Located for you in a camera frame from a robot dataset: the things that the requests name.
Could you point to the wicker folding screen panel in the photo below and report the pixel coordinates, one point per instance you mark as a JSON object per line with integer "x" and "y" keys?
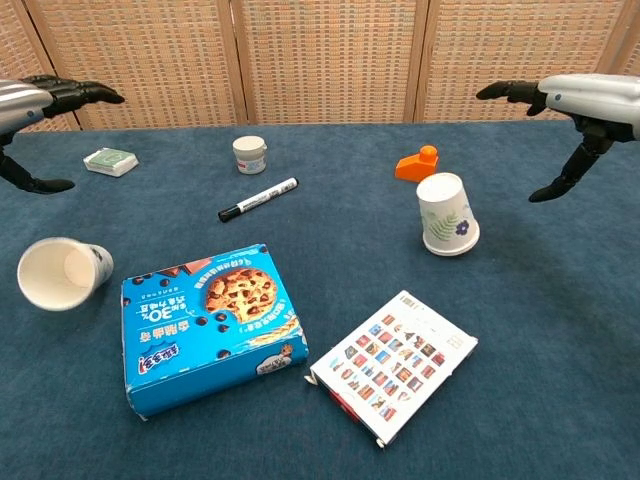
{"x": 20, "y": 50}
{"x": 627, "y": 50}
{"x": 140, "y": 60}
{"x": 515, "y": 50}
{"x": 325, "y": 60}

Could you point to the white box with picture grid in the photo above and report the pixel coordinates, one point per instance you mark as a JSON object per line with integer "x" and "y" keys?
{"x": 395, "y": 365}

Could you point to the small white lidded jar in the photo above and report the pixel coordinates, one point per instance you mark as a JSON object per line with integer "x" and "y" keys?
{"x": 249, "y": 157}

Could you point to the blue cookie box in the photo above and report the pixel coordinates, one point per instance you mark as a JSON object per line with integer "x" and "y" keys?
{"x": 210, "y": 330}

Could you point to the blue table cloth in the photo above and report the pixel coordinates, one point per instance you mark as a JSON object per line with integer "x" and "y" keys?
{"x": 525, "y": 300}

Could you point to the orange plastic toy block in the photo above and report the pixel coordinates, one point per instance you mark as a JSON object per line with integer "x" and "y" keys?
{"x": 412, "y": 170}

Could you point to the black white marker pen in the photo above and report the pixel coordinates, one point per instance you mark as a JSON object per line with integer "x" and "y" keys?
{"x": 257, "y": 200}

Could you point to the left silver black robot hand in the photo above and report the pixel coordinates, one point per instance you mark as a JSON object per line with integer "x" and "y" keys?
{"x": 25, "y": 102}

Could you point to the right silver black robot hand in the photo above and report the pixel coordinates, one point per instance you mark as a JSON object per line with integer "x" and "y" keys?
{"x": 595, "y": 97}

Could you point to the white green tissue pack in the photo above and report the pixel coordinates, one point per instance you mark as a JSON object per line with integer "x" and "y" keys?
{"x": 110, "y": 161}

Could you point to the leaf print white paper cup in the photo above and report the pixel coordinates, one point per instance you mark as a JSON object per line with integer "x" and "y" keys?
{"x": 442, "y": 205}

